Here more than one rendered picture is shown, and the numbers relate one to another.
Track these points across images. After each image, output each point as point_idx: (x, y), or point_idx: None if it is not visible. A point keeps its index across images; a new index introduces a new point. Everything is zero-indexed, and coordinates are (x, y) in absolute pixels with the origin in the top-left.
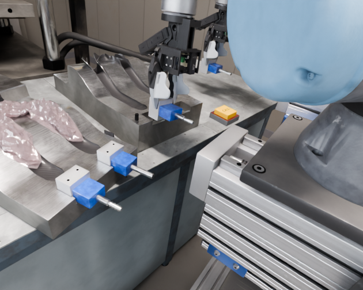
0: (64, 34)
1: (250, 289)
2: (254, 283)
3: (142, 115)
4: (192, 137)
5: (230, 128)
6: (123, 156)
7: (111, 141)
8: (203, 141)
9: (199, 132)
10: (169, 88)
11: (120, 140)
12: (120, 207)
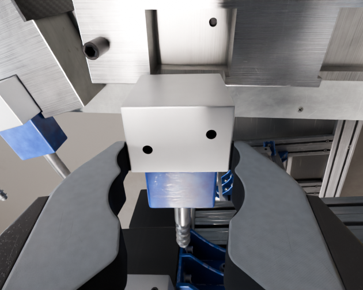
0: None
1: (255, 120)
2: (264, 119)
3: (139, 28)
4: (310, 88)
5: None
6: (23, 134)
7: None
8: (314, 118)
9: (354, 86)
10: (234, 179)
11: (48, 52)
12: (0, 200)
